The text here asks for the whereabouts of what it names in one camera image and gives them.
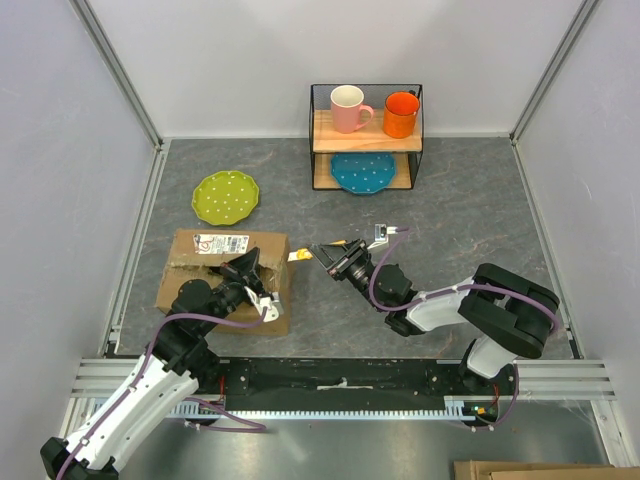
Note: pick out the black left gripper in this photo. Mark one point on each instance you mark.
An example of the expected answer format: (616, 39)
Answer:
(243, 270)

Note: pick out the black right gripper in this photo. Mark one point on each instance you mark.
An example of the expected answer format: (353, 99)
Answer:
(338, 259)

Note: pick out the yellow utility knife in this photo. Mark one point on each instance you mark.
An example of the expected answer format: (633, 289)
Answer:
(305, 254)

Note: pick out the brown cardboard express box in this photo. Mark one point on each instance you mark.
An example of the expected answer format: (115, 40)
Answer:
(191, 281)

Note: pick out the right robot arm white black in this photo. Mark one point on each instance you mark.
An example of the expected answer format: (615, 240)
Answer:
(515, 316)

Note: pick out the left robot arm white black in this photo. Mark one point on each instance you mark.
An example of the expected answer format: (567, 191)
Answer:
(176, 362)

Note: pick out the green dotted plate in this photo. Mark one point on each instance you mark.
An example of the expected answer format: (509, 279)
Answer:
(225, 198)

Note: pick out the blue dotted plate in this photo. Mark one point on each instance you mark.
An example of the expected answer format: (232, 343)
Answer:
(363, 173)

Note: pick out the pink mug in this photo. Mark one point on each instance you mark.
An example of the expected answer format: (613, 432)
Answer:
(349, 113)

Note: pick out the orange mug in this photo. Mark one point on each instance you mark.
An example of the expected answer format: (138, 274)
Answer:
(400, 113)

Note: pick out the cardboard sheet corner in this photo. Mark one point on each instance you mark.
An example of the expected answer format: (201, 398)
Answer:
(544, 471)

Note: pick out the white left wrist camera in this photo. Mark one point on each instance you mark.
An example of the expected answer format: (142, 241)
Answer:
(268, 305)

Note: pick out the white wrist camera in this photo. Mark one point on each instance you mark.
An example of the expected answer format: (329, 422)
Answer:
(382, 234)
(268, 305)

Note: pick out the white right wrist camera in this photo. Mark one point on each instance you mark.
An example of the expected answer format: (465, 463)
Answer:
(382, 234)

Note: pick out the black wire wooden shelf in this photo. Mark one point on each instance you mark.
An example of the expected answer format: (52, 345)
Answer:
(325, 141)

